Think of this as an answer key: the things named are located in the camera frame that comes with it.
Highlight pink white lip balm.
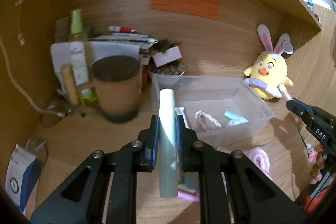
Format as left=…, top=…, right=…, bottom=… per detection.
left=277, top=84, right=293, bottom=102

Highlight pink pen blue shark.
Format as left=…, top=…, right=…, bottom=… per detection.
left=178, top=189, right=200, bottom=203

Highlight pink rope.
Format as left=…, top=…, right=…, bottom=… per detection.
left=243, top=147, right=274, bottom=181

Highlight light blue pink case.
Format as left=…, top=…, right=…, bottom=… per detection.
left=224, top=110, right=249, bottom=127

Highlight pale green long tube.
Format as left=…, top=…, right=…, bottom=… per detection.
left=159, top=89, right=178, bottom=198

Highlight pink braided bracelet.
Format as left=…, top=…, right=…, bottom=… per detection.
left=194, top=110, right=223, bottom=131

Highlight blue tape roll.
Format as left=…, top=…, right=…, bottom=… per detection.
left=182, top=172, right=199, bottom=190

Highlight white ointment tube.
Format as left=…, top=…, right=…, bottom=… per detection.
left=175, top=107, right=190, bottom=128

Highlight person right hand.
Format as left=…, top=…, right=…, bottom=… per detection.
left=309, top=144, right=325, bottom=185

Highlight yellow chick plush toy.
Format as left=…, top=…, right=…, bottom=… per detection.
left=244, top=24, right=294, bottom=100

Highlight blue white carton box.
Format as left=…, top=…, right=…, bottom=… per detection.
left=5, top=144, right=41, bottom=219

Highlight clear plastic storage box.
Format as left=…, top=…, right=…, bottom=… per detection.
left=151, top=75, right=274, bottom=147

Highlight eyeglasses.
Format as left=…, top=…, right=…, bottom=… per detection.
left=40, top=93, right=85, bottom=128

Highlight tan cylindrical tube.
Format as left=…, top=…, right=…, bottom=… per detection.
left=60, top=63, right=80, bottom=107

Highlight brown mug with lid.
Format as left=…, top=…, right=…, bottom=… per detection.
left=76, top=55, right=141, bottom=123

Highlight bowl of candies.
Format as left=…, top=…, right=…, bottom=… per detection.
left=148, top=60, right=185, bottom=86

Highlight green spray bottle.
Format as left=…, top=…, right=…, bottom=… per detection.
left=68, top=9, right=89, bottom=86

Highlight small white pink box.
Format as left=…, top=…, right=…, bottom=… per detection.
left=153, top=46, right=182, bottom=67

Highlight stack of books papers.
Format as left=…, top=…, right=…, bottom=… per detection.
left=50, top=17, right=158, bottom=91

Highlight orange sticky note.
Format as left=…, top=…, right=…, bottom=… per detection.
left=150, top=0, right=221, bottom=20

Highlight red white marker pen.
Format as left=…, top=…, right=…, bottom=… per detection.
left=108, top=26, right=137, bottom=34

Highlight white charging cable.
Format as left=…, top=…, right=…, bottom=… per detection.
left=0, top=0, right=65, bottom=117

